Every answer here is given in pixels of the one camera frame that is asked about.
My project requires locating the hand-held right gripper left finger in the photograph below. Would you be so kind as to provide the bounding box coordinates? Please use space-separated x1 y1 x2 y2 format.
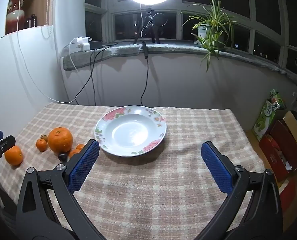
15 139 106 240

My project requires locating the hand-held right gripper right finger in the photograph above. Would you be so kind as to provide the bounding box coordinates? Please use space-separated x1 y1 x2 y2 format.
196 141 284 240

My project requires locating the large orange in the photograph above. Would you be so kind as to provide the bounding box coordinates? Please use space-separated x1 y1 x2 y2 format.
47 127 73 153

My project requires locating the floral white plate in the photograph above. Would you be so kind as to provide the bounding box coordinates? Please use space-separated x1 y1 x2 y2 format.
95 105 167 157

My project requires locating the medium orange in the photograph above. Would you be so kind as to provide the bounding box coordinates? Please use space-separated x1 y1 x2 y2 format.
4 145 23 166

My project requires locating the red gift box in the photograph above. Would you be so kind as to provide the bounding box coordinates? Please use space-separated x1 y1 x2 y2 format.
258 119 297 182

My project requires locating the checked beige tablecloth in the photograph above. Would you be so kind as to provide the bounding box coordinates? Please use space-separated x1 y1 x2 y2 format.
0 102 266 240

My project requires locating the green carton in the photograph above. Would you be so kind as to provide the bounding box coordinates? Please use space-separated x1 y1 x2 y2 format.
253 89 287 142

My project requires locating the brown cardboard box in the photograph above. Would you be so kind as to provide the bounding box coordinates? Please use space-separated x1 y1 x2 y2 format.
282 110 297 153

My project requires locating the grey windowsill mat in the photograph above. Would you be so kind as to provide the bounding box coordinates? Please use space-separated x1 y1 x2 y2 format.
63 40 297 85

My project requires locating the red vase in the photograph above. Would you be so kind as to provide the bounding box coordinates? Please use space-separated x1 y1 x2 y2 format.
6 0 26 34

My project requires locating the black bottle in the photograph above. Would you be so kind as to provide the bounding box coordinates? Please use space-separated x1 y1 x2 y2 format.
26 14 38 28

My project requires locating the potted spider plant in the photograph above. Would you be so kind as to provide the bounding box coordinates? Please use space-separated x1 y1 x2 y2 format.
181 0 239 73

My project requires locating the black tripod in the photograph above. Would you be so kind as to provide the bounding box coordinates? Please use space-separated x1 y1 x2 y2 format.
133 5 164 45

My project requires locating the black power cable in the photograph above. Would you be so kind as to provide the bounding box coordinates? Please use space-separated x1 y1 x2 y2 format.
92 44 119 106
74 44 114 101

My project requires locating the black ring light cable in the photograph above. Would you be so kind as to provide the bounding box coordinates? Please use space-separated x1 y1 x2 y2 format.
140 41 150 107

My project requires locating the white cable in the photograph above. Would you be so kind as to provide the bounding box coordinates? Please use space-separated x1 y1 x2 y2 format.
16 0 80 104

